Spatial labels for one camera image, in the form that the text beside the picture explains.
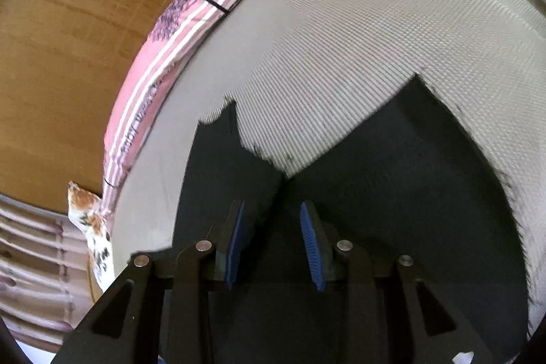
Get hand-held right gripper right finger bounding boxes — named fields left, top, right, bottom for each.
left=300, top=201, right=495, bottom=364

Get black pants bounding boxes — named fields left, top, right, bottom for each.
left=128, top=75, right=534, bottom=364

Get beige bed sheet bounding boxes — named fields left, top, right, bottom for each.
left=109, top=0, right=546, bottom=364

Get beige striped curtain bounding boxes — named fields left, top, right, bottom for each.
left=0, top=193, right=97, bottom=352

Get floral cloth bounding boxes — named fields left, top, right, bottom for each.
left=67, top=180, right=114, bottom=292

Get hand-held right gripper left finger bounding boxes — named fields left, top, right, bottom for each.
left=51, top=200, right=248, bottom=364

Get pink striped pillow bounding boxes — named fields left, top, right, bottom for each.
left=102, top=0, right=263, bottom=215

